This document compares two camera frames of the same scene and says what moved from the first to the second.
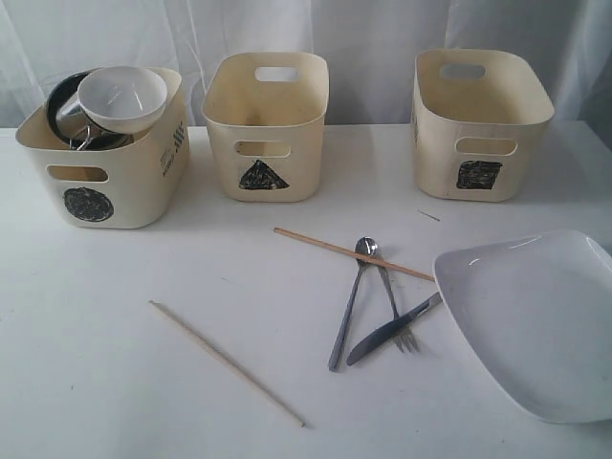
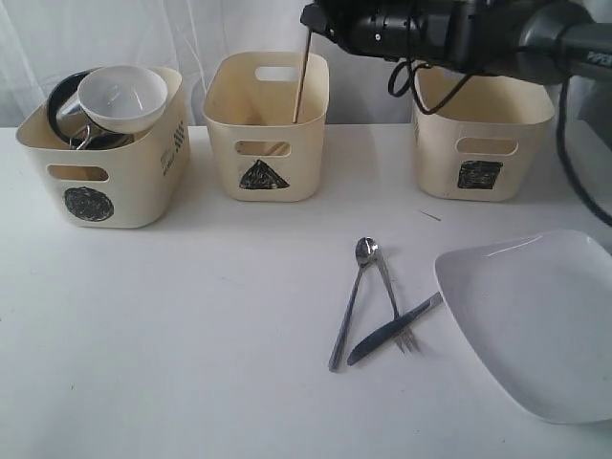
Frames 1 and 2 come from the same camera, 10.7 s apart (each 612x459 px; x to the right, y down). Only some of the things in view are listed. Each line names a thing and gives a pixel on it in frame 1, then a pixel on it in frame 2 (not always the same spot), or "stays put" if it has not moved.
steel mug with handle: (93, 139) stays put
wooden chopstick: (220, 358) → (276, 146)
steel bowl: (63, 110) stays put
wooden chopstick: (356, 254) → (302, 76)
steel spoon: (367, 246) stays put
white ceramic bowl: (121, 99) stays put
